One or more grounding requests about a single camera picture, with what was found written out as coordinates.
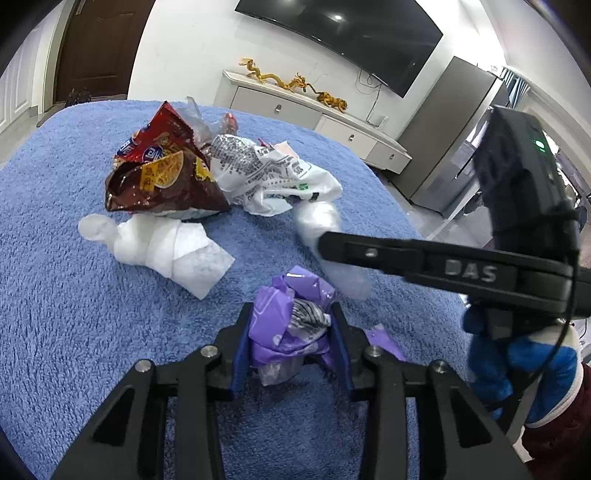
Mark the dark brown door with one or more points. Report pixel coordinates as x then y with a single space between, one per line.
97 46

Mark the red snack bag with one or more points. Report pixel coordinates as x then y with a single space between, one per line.
161 184

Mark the white cupboards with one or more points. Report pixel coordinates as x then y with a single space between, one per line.
18 83

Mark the golden dragon ornament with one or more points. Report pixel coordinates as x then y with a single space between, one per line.
291 85

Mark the white television cabinet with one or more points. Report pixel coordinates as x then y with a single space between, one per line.
286 108

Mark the person's right hand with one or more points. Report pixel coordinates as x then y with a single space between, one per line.
489 369

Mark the clear wrapper with red piece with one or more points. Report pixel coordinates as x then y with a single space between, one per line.
196 115

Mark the purple wrapper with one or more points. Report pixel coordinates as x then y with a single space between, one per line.
272 332

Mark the grey refrigerator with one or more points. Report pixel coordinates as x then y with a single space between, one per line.
443 138

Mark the white printed plastic bag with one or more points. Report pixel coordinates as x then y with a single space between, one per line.
263 170

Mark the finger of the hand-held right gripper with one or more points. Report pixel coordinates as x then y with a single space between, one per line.
369 254

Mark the blue fleece blanket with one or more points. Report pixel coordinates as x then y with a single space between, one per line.
69 300

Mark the blue curtain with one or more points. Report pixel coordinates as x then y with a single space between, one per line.
517 87

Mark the dark shoes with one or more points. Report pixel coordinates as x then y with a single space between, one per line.
78 97

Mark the translucent white plastic bag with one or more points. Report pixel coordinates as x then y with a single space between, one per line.
318 217

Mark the pale pink wrapper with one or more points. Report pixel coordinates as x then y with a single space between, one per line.
282 150

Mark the person's right forearm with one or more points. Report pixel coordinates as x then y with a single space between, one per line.
568 429

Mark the black wall television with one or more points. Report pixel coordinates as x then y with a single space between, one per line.
346 37

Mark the white crumpled tissue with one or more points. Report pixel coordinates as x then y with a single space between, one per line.
175 249

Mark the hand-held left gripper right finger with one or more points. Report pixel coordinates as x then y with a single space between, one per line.
342 357

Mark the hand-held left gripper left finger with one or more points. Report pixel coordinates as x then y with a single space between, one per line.
240 362

